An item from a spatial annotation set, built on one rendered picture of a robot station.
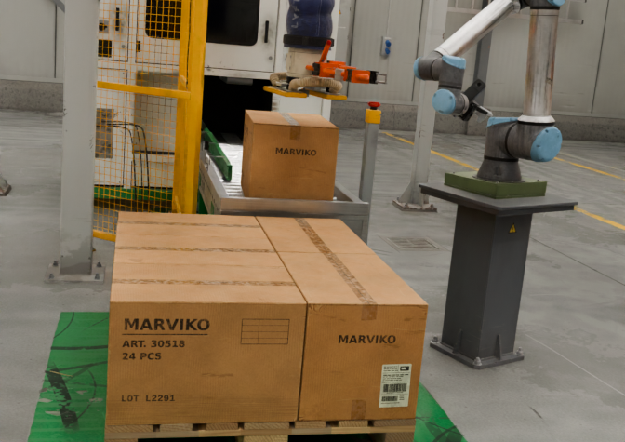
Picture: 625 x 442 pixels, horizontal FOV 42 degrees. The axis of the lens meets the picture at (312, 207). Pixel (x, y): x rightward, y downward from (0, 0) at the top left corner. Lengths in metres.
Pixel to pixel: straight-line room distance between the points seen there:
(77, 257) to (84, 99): 0.84
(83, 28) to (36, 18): 8.12
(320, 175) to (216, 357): 1.48
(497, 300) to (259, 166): 1.22
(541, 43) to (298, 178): 1.24
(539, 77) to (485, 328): 1.10
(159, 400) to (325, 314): 0.57
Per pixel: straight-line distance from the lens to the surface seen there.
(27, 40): 12.46
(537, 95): 3.47
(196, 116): 4.41
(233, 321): 2.54
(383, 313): 2.63
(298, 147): 3.79
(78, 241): 4.48
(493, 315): 3.71
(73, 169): 4.40
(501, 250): 3.63
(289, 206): 3.77
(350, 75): 3.21
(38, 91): 12.34
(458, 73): 3.14
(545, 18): 3.46
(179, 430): 2.66
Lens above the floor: 1.35
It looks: 12 degrees down
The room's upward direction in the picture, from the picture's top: 5 degrees clockwise
